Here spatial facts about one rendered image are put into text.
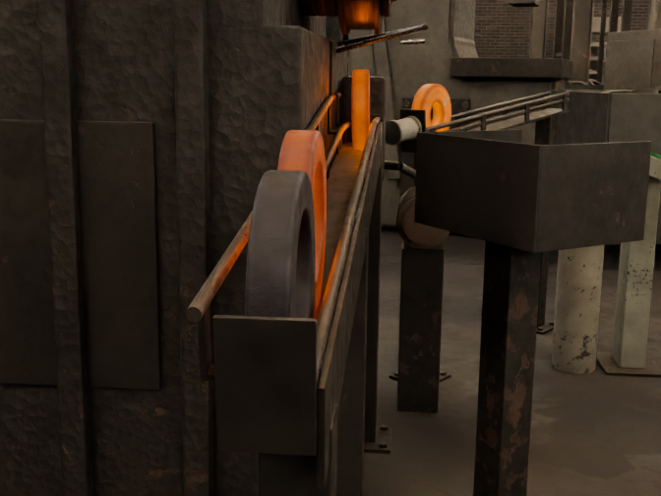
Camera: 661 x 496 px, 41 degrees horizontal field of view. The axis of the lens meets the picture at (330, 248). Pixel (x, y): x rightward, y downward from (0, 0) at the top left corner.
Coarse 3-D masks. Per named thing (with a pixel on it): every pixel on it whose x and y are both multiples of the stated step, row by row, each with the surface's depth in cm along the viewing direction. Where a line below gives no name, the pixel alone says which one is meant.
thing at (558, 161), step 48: (432, 144) 129; (480, 144) 120; (528, 144) 112; (576, 144) 113; (624, 144) 117; (432, 192) 130; (480, 192) 120; (528, 192) 112; (576, 192) 114; (624, 192) 119; (528, 240) 113; (576, 240) 116; (624, 240) 120; (528, 288) 130; (528, 336) 132; (480, 384) 136; (528, 384) 134; (480, 432) 137; (528, 432) 135; (480, 480) 138
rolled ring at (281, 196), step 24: (264, 192) 66; (288, 192) 66; (312, 192) 76; (264, 216) 64; (288, 216) 64; (312, 216) 76; (264, 240) 63; (288, 240) 63; (312, 240) 77; (264, 264) 63; (288, 264) 63; (312, 264) 78; (264, 288) 63; (288, 288) 63; (312, 288) 78; (264, 312) 63; (288, 312) 63; (312, 312) 79
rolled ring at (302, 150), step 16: (288, 144) 83; (304, 144) 83; (320, 144) 88; (288, 160) 82; (304, 160) 82; (320, 160) 89; (320, 176) 92; (320, 192) 94; (320, 208) 95; (320, 224) 95; (320, 240) 95; (320, 256) 94; (320, 272) 92; (320, 288) 93
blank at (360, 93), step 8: (352, 72) 173; (360, 72) 172; (368, 72) 172; (352, 80) 170; (360, 80) 170; (368, 80) 170; (352, 88) 169; (360, 88) 169; (368, 88) 169; (352, 96) 169; (360, 96) 169; (368, 96) 169; (352, 104) 169; (360, 104) 168; (368, 104) 169; (352, 112) 169; (360, 112) 169; (368, 112) 169; (352, 120) 169; (360, 120) 169; (368, 120) 169; (352, 128) 170; (360, 128) 170; (368, 128) 170; (352, 136) 172; (360, 136) 172; (352, 144) 175; (360, 144) 174
